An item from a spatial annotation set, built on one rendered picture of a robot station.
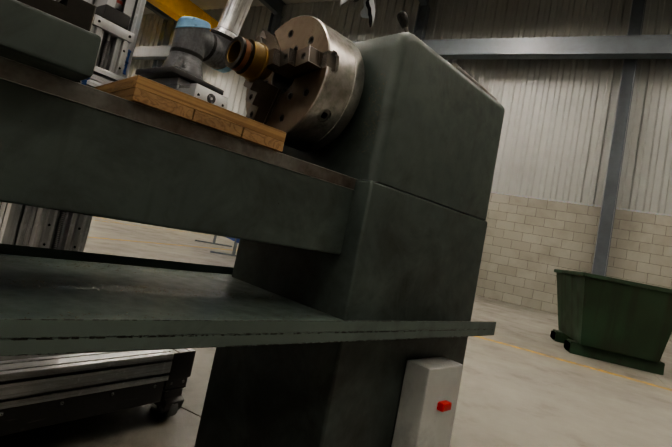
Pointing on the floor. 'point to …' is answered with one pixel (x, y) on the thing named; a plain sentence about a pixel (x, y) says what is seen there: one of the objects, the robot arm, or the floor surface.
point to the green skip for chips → (613, 319)
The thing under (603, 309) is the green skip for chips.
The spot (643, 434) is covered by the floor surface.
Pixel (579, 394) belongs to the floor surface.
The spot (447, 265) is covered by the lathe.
